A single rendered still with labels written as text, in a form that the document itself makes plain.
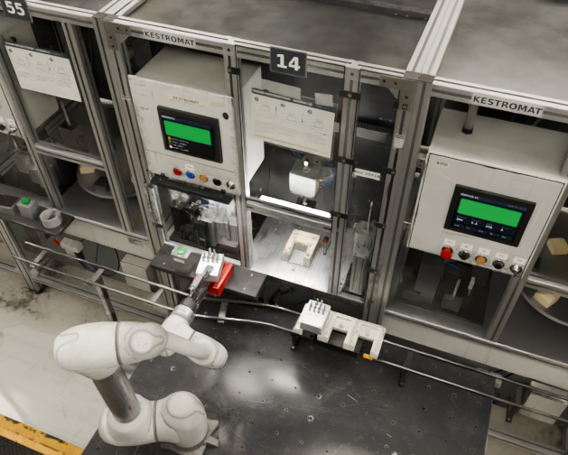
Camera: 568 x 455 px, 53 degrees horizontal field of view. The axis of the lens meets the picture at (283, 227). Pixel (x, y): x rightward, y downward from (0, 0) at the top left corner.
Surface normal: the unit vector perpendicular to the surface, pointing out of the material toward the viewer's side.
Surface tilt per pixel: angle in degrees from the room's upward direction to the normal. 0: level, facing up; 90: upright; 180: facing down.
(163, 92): 90
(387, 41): 0
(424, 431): 0
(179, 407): 6
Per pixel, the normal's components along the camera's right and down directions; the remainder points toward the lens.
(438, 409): 0.00, -0.70
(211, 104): -0.36, 0.68
